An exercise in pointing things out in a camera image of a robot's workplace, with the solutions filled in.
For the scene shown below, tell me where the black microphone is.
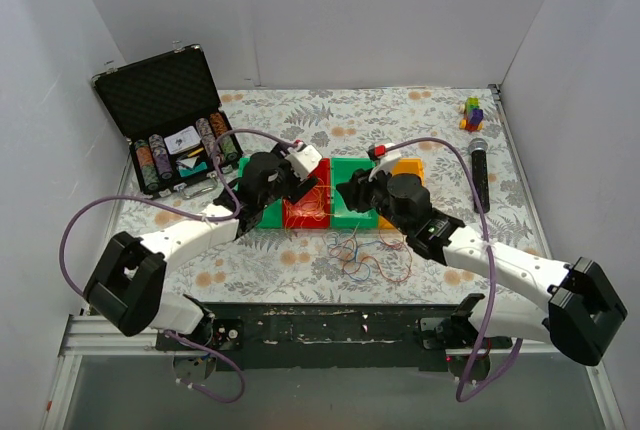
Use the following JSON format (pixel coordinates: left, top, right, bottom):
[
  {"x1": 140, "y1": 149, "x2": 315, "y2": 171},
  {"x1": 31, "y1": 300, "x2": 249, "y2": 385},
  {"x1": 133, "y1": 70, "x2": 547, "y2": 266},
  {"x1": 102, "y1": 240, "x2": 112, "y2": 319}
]
[{"x1": 468, "y1": 138, "x2": 490, "y2": 213}]

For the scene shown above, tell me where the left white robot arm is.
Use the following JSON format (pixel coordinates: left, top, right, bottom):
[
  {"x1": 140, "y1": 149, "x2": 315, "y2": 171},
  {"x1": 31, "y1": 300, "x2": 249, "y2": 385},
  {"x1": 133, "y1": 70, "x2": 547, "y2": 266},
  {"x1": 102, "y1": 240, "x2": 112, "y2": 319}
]
[{"x1": 83, "y1": 146, "x2": 322, "y2": 350}]

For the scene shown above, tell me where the red bin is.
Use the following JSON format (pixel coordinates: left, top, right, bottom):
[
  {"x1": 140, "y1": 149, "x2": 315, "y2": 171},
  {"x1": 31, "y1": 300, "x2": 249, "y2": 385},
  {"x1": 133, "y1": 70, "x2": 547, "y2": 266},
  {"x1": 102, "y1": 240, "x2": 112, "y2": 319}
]
[{"x1": 283, "y1": 158, "x2": 332, "y2": 229}]

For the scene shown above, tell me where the purple cable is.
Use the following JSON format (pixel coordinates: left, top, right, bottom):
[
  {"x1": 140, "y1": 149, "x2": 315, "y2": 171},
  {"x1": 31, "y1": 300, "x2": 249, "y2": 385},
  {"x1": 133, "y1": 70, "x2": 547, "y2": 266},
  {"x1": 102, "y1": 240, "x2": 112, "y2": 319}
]
[
  {"x1": 369, "y1": 137, "x2": 524, "y2": 403},
  {"x1": 58, "y1": 128, "x2": 306, "y2": 404}
]

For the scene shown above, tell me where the left green bin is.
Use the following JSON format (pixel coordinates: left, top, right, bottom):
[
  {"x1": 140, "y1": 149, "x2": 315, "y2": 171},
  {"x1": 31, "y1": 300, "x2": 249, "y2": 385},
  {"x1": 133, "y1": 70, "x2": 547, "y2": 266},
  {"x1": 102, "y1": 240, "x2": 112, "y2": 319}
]
[{"x1": 238, "y1": 157, "x2": 283, "y2": 229}]

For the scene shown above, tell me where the floral table mat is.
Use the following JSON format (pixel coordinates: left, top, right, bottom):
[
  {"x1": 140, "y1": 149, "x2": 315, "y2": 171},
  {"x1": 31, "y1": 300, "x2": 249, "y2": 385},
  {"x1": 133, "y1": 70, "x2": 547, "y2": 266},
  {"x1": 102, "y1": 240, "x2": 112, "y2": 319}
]
[{"x1": 97, "y1": 88, "x2": 555, "y2": 306}]

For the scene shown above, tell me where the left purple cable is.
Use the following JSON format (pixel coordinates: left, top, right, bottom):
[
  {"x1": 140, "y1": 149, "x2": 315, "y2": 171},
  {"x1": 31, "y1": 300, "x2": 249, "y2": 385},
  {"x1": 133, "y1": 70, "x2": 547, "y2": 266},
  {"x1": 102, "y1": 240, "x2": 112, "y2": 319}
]
[{"x1": 58, "y1": 128, "x2": 306, "y2": 404}]

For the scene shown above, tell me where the orange bin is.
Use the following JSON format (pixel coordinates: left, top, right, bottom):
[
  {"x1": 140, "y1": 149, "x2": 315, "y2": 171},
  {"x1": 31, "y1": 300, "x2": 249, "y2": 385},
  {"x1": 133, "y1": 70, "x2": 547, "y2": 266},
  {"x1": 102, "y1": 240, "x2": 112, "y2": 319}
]
[{"x1": 378, "y1": 158, "x2": 424, "y2": 230}]

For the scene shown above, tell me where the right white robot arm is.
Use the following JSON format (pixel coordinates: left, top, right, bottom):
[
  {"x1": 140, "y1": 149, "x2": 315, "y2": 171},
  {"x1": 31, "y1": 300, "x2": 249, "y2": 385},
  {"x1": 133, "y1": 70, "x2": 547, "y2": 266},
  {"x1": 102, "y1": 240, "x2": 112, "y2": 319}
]
[{"x1": 337, "y1": 170, "x2": 628, "y2": 366}]

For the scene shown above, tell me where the black poker chip case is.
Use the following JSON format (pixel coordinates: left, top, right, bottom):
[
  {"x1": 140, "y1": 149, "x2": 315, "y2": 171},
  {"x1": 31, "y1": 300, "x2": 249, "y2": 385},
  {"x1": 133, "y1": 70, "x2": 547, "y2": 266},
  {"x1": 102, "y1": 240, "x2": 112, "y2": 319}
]
[{"x1": 91, "y1": 44, "x2": 243, "y2": 199}]

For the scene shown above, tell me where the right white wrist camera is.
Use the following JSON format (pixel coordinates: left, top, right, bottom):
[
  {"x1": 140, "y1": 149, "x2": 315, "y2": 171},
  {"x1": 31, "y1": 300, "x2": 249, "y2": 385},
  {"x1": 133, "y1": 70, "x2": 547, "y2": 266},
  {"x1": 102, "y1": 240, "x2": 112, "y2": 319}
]
[{"x1": 367, "y1": 142, "x2": 402, "y2": 182}]

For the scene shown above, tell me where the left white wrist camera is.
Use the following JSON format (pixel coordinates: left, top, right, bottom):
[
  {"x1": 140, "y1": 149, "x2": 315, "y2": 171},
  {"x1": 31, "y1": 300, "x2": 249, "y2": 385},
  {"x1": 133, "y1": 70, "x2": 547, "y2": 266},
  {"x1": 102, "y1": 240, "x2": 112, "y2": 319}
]
[{"x1": 285, "y1": 141, "x2": 322, "y2": 181}]

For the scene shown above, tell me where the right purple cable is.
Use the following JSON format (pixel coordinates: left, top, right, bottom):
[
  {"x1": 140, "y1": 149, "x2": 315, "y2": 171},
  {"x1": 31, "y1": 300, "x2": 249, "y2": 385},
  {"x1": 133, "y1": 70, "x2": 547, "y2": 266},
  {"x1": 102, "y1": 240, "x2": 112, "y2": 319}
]
[{"x1": 369, "y1": 137, "x2": 524, "y2": 403}]

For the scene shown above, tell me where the right green bin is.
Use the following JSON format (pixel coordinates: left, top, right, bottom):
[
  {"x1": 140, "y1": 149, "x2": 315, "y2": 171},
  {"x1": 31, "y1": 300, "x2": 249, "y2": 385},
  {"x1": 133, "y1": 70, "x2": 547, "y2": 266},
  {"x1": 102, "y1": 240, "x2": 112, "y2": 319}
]
[{"x1": 330, "y1": 158, "x2": 378, "y2": 230}]

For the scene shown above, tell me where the white wire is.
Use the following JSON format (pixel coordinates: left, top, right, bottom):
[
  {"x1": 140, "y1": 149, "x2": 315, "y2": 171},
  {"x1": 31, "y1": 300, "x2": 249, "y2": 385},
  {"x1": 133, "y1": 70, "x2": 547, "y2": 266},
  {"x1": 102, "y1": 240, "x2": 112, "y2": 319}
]
[{"x1": 329, "y1": 222, "x2": 364, "y2": 251}]

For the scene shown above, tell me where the aluminium frame rail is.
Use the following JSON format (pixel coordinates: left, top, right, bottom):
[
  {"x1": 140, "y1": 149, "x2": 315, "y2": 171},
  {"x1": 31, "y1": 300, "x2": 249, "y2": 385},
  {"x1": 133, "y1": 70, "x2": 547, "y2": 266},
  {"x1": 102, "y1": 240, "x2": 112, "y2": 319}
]
[{"x1": 488, "y1": 84, "x2": 626, "y2": 429}]

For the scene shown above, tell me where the yellow wire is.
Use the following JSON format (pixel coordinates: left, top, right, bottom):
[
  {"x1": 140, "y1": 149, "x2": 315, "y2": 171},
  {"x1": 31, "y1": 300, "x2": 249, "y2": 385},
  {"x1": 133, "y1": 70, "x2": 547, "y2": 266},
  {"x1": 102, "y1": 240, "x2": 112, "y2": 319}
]
[{"x1": 282, "y1": 177, "x2": 341, "y2": 236}]

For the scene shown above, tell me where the orange wire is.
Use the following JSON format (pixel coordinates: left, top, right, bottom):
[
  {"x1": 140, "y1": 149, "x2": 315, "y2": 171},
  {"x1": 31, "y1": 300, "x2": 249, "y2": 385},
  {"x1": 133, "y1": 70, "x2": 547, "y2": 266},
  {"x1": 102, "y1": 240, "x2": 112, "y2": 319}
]
[{"x1": 324, "y1": 227, "x2": 416, "y2": 286}]

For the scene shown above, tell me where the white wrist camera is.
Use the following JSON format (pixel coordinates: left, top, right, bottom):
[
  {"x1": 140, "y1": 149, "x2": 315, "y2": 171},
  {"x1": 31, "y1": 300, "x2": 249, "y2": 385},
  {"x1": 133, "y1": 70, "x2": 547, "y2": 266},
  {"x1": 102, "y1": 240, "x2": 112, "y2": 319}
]
[
  {"x1": 285, "y1": 141, "x2": 322, "y2": 181},
  {"x1": 367, "y1": 142, "x2": 402, "y2": 182}
]

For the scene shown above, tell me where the green bin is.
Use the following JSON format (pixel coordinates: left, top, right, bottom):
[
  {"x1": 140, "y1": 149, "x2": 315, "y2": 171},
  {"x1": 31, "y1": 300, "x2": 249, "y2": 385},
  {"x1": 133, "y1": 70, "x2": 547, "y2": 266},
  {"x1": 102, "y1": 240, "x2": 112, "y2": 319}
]
[
  {"x1": 238, "y1": 157, "x2": 283, "y2": 229},
  {"x1": 330, "y1": 158, "x2": 378, "y2": 230}
]

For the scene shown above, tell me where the colourful toy block figure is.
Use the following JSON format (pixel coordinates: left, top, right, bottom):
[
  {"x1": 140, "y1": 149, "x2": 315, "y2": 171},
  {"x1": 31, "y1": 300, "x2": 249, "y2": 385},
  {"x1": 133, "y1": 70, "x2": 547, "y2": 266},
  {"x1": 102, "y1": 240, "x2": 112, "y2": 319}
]
[{"x1": 459, "y1": 97, "x2": 484, "y2": 132}]

